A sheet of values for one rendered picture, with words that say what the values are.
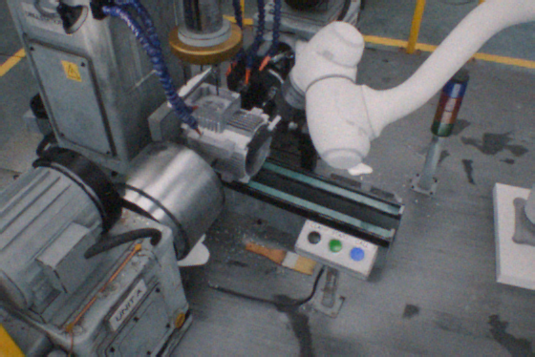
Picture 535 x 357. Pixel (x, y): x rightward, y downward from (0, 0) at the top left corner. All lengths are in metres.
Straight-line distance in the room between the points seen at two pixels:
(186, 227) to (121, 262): 0.20
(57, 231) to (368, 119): 0.56
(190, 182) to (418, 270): 0.68
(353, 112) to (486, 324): 0.72
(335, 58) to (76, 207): 0.54
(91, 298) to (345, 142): 0.53
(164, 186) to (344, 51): 0.48
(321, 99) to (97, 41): 0.56
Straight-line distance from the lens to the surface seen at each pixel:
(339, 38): 0.99
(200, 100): 1.41
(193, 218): 1.14
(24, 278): 0.85
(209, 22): 1.21
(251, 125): 1.33
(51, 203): 0.88
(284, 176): 1.46
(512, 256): 1.52
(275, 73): 1.49
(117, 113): 1.36
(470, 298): 1.44
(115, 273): 0.98
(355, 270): 1.10
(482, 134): 1.95
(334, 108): 0.93
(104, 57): 1.27
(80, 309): 0.95
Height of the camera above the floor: 1.94
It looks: 45 degrees down
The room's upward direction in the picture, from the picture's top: straight up
